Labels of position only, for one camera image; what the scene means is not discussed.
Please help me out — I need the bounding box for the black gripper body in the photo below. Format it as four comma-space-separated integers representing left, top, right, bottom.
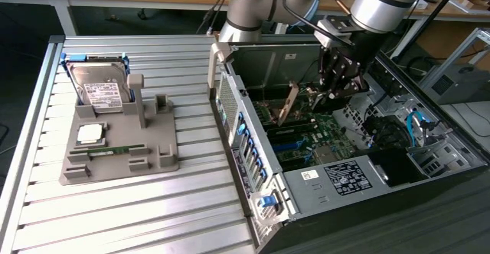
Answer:
324, 29, 387, 71

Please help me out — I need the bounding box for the graphics card with metal bracket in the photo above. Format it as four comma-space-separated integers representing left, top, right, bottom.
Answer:
275, 80, 329, 128

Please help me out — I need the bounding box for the perforated metal disk bay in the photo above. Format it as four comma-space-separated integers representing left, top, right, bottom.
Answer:
331, 73, 388, 140

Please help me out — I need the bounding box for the open black PC case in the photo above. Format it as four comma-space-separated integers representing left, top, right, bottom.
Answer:
208, 34, 490, 254

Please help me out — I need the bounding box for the black cooling fan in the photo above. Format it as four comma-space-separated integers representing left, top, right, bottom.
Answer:
361, 116, 405, 149

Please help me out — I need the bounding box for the black stand pole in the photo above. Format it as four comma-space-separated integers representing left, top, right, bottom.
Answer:
388, 0, 471, 60

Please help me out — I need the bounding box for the green motherboard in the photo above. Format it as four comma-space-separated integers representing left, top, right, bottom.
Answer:
251, 89, 368, 165

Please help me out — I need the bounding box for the CPU socket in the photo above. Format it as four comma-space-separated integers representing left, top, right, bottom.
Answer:
263, 99, 288, 123

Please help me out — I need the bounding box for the blue expansion slot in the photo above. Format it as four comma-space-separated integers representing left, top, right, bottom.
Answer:
273, 140, 305, 153

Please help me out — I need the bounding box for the grey computer tower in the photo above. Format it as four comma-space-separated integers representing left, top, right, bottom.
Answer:
419, 63, 490, 105

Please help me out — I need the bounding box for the grey metal disk bay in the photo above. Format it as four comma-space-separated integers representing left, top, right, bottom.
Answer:
404, 135, 479, 179

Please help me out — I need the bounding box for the grey power supply unit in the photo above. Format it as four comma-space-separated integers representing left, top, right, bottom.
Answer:
283, 155, 391, 216

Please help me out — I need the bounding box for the hard disk in blue caddy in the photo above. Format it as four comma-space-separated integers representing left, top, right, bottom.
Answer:
60, 52, 133, 114

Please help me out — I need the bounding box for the green RAM stick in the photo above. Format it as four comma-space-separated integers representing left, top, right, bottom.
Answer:
77, 146, 133, 155

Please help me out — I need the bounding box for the grey plastic parts rack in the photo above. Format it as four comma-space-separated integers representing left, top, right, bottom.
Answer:
58, 74, 180, 186

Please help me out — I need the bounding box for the silver CPU chip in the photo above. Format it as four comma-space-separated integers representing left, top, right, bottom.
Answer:
76, 124, 106, 145

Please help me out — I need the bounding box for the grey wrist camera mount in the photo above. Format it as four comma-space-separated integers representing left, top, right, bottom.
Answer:
313, 15, 363, 48

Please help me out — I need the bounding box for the blue disk wire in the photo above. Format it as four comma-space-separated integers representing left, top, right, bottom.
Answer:
404, 109, 431, 147

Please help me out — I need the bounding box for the black camera cable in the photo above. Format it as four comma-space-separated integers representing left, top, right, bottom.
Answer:
281, 0, 325, 36

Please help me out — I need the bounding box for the aluminium profile frame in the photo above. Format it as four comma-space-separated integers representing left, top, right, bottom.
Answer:
439, 27, 490, 74

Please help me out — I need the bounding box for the beige case handle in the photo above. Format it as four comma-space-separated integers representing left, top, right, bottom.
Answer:
206, 42, 235, 89

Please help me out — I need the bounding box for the hanging robot cable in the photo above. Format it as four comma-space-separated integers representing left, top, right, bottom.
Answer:
196, 0, 231, 36

